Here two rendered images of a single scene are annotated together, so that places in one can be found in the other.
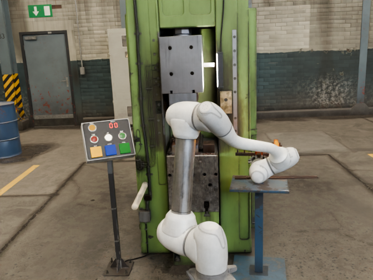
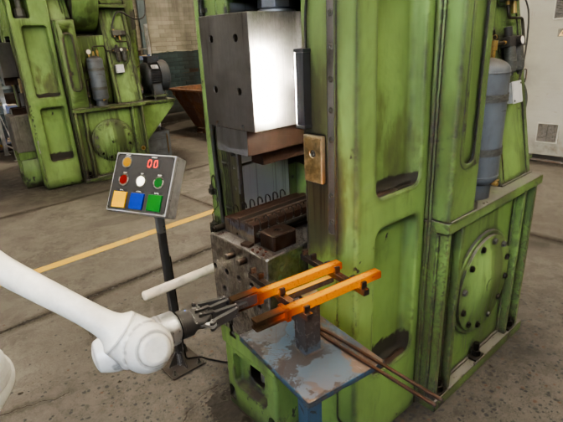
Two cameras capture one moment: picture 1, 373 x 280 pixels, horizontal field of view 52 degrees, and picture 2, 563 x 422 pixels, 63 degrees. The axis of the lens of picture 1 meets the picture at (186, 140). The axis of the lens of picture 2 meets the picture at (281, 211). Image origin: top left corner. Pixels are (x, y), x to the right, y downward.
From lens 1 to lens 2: 215 cm
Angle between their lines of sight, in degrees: 44
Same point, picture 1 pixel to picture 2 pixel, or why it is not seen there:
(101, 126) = (138, 162)
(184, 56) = (228, 57)
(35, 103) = not seen: hidden behind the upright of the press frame
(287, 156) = (117, 347)
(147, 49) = not seen: hidden behind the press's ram
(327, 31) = not seen: outside the picture
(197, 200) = (246, 322)
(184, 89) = (232, 120)
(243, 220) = (343, 393)
